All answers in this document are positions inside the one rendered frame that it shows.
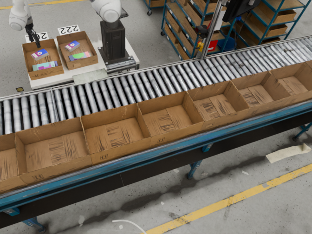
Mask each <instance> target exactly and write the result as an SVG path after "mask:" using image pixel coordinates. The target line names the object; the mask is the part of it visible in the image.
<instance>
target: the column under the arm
mask: <svg viewBox="0 0 312 234"><path fill-rule="evenodd" d="M100 26H101V35H102V45H103V46H102V47H98V50H99V53H100V55H101V57H102V59H103V61H104V63H105V65H111V64H114V63H119V62H123V61H127V60H131V57H130V56H129V54H128V52H127V50H126V49H125V28H124V26H123V24H122V22H121V21H120V19H118V26H117V27H115V28H109V27H108V26H107V25H106V22H104V21H103V20H102V21H100Z"/></svg>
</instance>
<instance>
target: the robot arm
mask: <svg viewBox="0 0 312 234"><path fill-rule="evenodd" d="M89 1H91V5H92V7H93V8H94V9H95V10H96V13H97V15H98V14H99V15H100V16H101V18H102V19H103V20H105V21H106V22H109V23H113V22H115V21H116V20H118V18H119V17H120V15H125V11H123V10H122V5H121V0H89ZM9 25H10V27H11V28H12V29H14V30H17V31H20V30H23V29H24V28H25V29H26V33H27V34H28V36H29V39H30V41H31V42H33V41H34V39H35V43H36V46H37V48H40V47H41V46H40V43H39V42H40V40H39V38H38V36H37V34H36V32H35V31H34V29H33V26H34V25H33V19H32V16H31V11H30V7H29V5H28V3H27V1H26V0H13V7H12V8H11V11H10V15H9Z"/></svg>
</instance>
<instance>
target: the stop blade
mask: <svg viewBox="0 0 312 234"><path fill-rule="evenodd" d="M50 88H51V87H50ZM51 93H52V99H53V104H54V109H55V114H56V119H57V122H58V121H59V117H58V112H57V107H56V103H55V98H54V94H53V91H52V88H51Z"/></svg>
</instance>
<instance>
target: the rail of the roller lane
mask: <svg viewBox="0 0 312 234"><path fill-rule="evenodd" d="M310 37H311V38H312V34H311V35H306V36H302V37H297V38H293V39H286V40H282V41H277V42H272V43H267V44H262V45H256V46H252V47H247V48H242V49H238V50H233V51H228V52H222V53H217V54H212V55H207V56H205V59H203V60H204V61H205V60H206V59H209V60H210V59H211V58H213V57H214V58H216V57H218V56H219V57H220V58H221V56H222V55H225V56H227V55H228V54H230V55H231V54H233V53H235V54H236V53H238V52H240V53H241V52H243V51H245V52H246V51H247V50H250V51H251V50H252V49H254V50H256V49H257V48H259V49H260V48H262V47H264V48H265V47H266V46H268V47H270V46H271V45H273V46H275V45H276V44H277V45H279V44H281V43H282V44H284V43H285V42H286V43H288V42H292V41H297V40H299V41H300V40H301V39H306V38H307V39H308V38H310ZM200 60H201V58H200V57H198V58H194V59H193V58H192V59H187V60H183V61H178V62H173V63H168V64H163V65H158V66H153V67H148V68H143V69H139V70H134V71H128V72H123V73H118V74H113V75H109V77H107V78H103V79H99V80H95V81H91V82H87V83H89V84H90V86H91V88H93V87H92V83H93V82H97V84H98V86H100V85H99V81H101V80H103V81H104V82H105V85H107V83H106V80H107V79H111V80H112V83H114V82H113V79H114V78H118V80H119V81H120V82H121V80H120V77H121V76H125V78H126V80H127V75H131V76H132V78H133V79H134V77H133V75H134V74H135V73H137V74H138V75H139V77H140V73H141V72H144V73H145V75H146V76H147V74H146V72H147V71H151V73H152V75H153V72H152V71H153V70H154V69H157V71H158V73H159V69H160V68H163V69H164V71H165V68H166V67H169V68H170V70H171V66H173V65H174V66H175V67H176V68H177V65H179V64H181V66H182V65H183V64H184V63H187V65H188V63H189V62H192V63H194V62H195V61H198V62H200ZM171 71H172V70H171ZM165 72H166V71H165ZM85 84H86V83H83V84H79V85H82V86H83V89H84V90H85ZM71 86H74V87H75V89H76V91H78V89H77V86H78V85H75V83H69V84H65V85H58V86H54V87H51V88H52V91H53V93H54V91H55V90H60V94H62V89H63V88H67V89H68V93H70V89H69V88H70V87H71ZM51 88H50V87H49V88H44V89H39V90H35V91H29V92H24V95H22V94H21V93H19V94H14V95H10V96H5V97H0V102H1V103H2V107H4V104H3V102H4V100H9V101H10V102H11V105H12V104H13V102H12V99H14V98H18V99H19V103H21V97H23V96H25V97H27V98H28V101H30V98H29V96H30V95H35V96H36V99H38V94H39V93H43V94H44V96H45V98H46V92H47V91H51Z"/></svg>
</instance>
